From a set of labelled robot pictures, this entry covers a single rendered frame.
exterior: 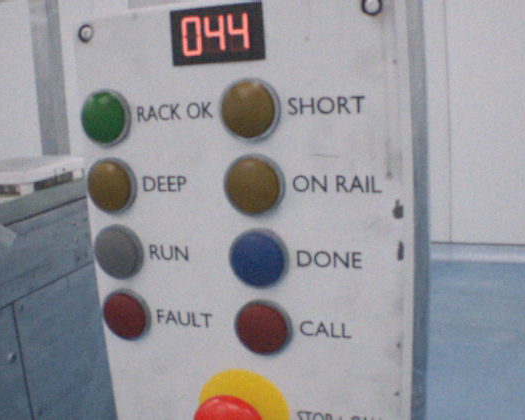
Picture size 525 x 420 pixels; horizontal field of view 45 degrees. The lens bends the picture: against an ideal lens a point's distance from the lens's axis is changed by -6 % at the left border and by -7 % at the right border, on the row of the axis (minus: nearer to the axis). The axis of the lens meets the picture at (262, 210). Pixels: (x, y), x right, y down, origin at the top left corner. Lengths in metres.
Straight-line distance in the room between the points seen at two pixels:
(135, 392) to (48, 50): 1.51
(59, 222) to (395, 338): 1.11
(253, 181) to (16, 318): 1.09
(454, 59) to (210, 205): 3.56
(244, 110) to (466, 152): 3.60
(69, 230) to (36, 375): 0.31
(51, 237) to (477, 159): 2.92
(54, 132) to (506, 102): 2.67
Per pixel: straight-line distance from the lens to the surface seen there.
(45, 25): 1.85
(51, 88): 1.84
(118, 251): 0.35
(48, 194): 1.35
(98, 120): 0.35
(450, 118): 3.88
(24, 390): 1.42
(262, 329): 0.33
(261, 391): 0.35
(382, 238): 0.31
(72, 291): 1.51
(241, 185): 0.31
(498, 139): 3.87
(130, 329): 0.37
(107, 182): 0.35
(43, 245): 1.34
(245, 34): 0.31
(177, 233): 0.34
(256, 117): 0.31
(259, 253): 0.32
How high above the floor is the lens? 1.14
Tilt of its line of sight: 12 degrees down
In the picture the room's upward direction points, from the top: 4 degrees counter-clockwise
